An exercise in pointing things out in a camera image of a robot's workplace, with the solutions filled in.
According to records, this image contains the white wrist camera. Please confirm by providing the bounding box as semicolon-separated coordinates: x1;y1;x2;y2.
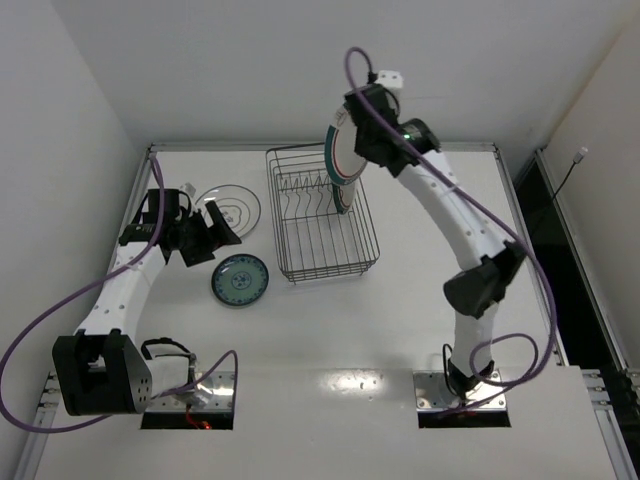
180;182;196;196
375;70;404;92

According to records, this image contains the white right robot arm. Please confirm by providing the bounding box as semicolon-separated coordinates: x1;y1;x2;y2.
345;84;525;397

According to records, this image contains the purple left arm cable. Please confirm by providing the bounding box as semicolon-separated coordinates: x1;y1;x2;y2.
0;152;239;434

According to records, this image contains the aluminium frame rail right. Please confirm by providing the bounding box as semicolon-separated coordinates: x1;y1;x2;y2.
516;149;639;478

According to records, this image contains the metal base plate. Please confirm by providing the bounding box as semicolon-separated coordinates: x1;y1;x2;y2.
146;371;236;413
413;371;507;413

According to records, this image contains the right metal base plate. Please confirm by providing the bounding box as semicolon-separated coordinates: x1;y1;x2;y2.
413;371;507;413

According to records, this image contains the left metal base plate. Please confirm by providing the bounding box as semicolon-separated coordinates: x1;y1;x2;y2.
146;371;236;413

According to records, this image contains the green red rimmed plate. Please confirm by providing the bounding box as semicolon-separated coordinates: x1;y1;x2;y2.
324;103;367;186
331;183;356;215

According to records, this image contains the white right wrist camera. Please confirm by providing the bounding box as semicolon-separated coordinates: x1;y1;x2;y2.
375;70;404;92

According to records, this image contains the blue floral green plate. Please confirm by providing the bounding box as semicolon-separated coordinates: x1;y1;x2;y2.
210;253;270;308

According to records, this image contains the grey wire dish rack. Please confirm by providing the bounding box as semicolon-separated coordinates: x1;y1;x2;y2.
265;142;380;284

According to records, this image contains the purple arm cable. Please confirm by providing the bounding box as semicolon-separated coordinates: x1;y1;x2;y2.
344;47;559;419
0;152;239;434

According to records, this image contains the black cable with white plug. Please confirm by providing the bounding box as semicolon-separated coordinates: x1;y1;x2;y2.
552;146;590;201

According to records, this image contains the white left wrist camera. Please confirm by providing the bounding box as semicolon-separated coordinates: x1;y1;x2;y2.
180;182;196;196

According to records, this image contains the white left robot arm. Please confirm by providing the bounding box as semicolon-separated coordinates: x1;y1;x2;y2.
52;190;241;416

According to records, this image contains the white plate with teal rim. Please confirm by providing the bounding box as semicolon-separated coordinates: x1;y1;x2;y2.
196;184;262;239

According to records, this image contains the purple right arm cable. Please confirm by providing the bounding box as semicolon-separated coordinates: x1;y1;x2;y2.
344;47;559;419

